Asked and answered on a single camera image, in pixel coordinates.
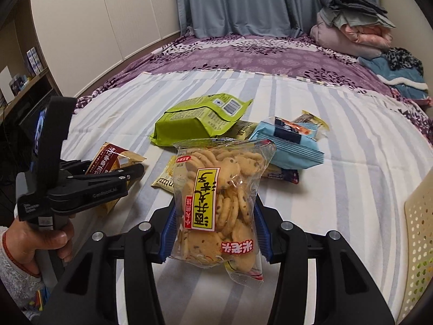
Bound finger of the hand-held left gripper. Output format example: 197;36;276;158
60;160;90;177
108;164;145;186

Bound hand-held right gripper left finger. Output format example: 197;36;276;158
32;199;178;325

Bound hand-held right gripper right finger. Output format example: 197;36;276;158
254;200;397;325

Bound brown snack bag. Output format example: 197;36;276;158
84;141;147;216

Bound small yellow biscuit packet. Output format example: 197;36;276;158
233;121;262;141
150;156;178;194

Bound clear bag of round cookies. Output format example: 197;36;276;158
169;139;277;281

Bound dark red striped packet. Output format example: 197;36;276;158
260;164;300;184

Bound green snack bag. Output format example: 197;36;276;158
150;93;254;148

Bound light blue snack packet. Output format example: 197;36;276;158
250;116;325;170

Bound small cake packet yellow ends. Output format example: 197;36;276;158
293;110;330;132

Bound cream perforated plastic basket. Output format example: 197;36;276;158
404;176;433;314

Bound person's left forearm grey sleeve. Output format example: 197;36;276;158
0;227;53;315

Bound person's left hand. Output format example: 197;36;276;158
3;221;76;278

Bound wooden shelf unit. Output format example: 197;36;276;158
0;3;63;177

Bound blue and white boxes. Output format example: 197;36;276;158
26;46;43;75

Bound blue striped white blanket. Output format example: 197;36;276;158
59;70;433;325

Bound white wardrobe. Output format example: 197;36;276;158
29;0;189;97

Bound purple floral bedsheet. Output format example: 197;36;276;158
74;34;433;150

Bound blue curtain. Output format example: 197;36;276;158
172;0;292;38

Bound blue fleece garment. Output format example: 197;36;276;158
358;56;432;101

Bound mauve folded quilt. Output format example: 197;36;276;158
309;23;383;59

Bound pink folded quilt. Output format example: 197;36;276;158
338;24;393;50

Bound leopard print scarf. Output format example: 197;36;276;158
382;47;425;76

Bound grey-green folded blanket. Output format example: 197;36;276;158
317;8;396;30

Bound dark grey folded blanket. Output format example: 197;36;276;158
320;0;388;15

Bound red string bracelet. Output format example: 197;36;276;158
2;232;42;277

